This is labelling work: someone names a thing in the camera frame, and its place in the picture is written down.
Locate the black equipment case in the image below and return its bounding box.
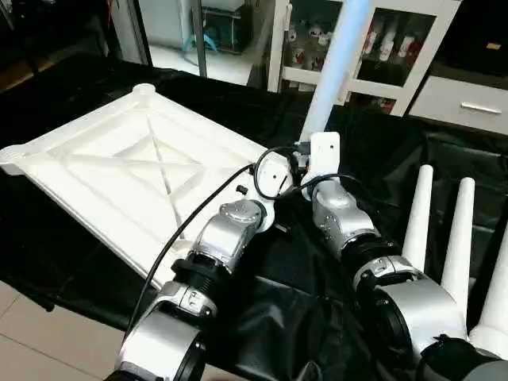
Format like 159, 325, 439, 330
437, 0, 508, 88

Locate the white plastic table leg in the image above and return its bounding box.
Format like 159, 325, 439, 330
439, 177, 475, 318
401, 164, 435, 275
468, 242, 508, 358
300, 0, 374, 148

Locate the grey metal pole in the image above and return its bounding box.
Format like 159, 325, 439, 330
190, 0, 209, 79

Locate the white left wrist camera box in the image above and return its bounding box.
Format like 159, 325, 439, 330
252, 153, 294, 231

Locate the white glass door cabinet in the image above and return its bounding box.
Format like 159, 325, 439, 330
266, 0, 461, 116

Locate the teal plastic object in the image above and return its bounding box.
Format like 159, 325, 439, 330
184, 32, 219, 52

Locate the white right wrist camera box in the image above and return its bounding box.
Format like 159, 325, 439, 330
306, 133, 342, 187

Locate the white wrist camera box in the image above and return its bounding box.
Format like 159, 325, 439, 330
306, 133, 342, 187
252, 153, 294, 231

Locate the black work mat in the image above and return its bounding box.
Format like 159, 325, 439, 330
0, 56, 508, 381

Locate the white plastic table top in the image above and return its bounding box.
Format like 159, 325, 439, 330
0, 83, 294, 288

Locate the white drawer unit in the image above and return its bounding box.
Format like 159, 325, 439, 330
409, 75, 508, 136

